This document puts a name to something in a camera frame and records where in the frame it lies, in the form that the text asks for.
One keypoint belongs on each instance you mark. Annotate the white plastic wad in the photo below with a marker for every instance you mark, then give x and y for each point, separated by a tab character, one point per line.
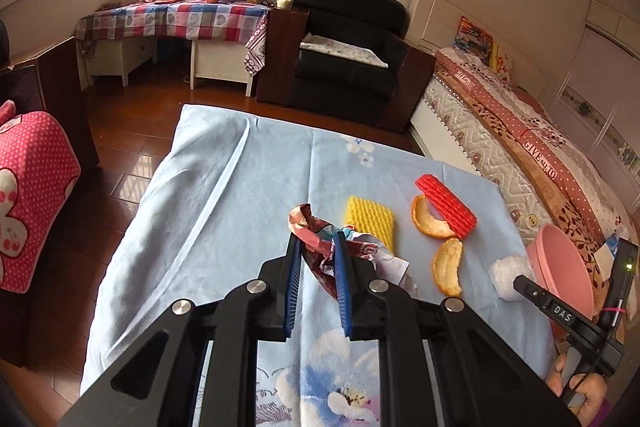
510	274

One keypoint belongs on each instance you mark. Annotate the red foam net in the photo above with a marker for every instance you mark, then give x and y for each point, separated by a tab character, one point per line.
445	204

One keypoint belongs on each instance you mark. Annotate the light blue floral tablecloth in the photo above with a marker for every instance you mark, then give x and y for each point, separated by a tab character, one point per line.
210	207

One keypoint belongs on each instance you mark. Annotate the yellow foam net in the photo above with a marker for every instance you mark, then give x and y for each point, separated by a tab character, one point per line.
370	217

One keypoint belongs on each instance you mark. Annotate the quilted mattress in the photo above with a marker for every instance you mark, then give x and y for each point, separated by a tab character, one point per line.
475	137

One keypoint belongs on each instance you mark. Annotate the colourful printed pillow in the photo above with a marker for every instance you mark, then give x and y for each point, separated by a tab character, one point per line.
472	37

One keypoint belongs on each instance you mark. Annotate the black leather armchair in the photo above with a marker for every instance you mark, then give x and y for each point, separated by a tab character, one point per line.
350	77

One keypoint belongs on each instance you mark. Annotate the orange peel piece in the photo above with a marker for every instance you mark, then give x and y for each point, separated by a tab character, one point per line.
445	267
422	222

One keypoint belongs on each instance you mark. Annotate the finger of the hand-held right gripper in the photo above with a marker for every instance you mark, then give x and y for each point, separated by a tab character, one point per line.
530	291

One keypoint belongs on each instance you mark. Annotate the dark wooden cabinet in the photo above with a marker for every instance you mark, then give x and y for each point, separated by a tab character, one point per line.
55	77

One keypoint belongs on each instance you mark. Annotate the person's right forearm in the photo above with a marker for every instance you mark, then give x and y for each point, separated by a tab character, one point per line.
605	414

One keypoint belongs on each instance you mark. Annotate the red polka-dot cushion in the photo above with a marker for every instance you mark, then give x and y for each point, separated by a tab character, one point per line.
35	187

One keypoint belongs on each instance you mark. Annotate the white bed frame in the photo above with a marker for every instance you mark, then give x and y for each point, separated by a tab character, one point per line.
435	17

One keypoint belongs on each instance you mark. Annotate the person's right hand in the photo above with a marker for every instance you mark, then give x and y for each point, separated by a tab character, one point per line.
595	392

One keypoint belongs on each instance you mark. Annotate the blue white tissue pack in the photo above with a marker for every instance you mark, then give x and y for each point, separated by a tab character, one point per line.
610	249

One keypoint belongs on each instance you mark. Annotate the white sliding-door wardrobe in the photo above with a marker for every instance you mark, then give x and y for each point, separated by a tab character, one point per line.
600	82

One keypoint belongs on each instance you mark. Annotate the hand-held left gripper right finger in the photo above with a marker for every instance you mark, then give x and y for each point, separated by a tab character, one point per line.
345	287

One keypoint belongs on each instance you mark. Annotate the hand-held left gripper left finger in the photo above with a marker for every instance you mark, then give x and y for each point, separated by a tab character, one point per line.
292	287

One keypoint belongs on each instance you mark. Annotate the pink plastic bucket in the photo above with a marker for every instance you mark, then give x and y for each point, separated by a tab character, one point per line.
560	257

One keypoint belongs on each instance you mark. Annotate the yellow floral pillow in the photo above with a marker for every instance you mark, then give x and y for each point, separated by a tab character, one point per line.
502	62

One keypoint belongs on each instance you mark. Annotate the white desk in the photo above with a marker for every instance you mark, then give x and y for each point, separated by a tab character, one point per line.
215	62

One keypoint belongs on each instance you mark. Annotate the checkered tablecloth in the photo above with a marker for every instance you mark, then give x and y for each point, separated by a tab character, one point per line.
175	19

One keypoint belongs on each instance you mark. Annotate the printed paper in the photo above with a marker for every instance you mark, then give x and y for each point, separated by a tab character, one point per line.
315	232

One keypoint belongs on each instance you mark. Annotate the pale floral seat cushion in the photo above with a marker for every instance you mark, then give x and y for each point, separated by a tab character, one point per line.
340	49

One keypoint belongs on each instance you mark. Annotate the patchwork polka-dot duvet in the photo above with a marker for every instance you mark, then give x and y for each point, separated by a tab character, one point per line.
565	147

